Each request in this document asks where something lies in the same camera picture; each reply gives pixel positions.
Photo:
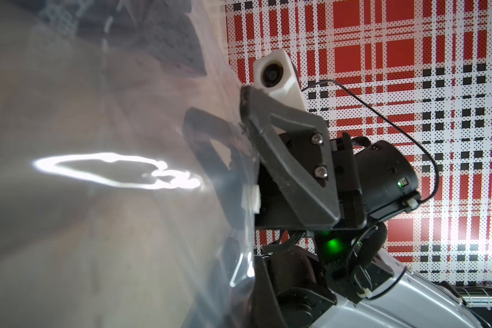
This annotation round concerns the clear plastic vacuum bag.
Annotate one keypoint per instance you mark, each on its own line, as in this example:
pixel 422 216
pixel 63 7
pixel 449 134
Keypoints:
pixel 107 219

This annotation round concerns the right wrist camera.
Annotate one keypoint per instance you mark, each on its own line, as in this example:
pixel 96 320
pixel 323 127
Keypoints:
pixel 276 76

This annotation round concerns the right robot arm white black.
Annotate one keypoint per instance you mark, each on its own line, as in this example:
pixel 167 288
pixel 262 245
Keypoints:
pixel 324 278

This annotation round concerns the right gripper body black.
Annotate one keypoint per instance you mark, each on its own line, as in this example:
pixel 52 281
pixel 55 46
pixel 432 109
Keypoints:
pixel 374 181

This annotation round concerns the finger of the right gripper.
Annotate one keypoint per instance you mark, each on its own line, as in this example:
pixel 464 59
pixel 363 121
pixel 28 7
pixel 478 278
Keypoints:
pixel 299 187
pixel 231 171

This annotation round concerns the black shirt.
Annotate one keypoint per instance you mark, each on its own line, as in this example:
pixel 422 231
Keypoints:
pixel 162 29

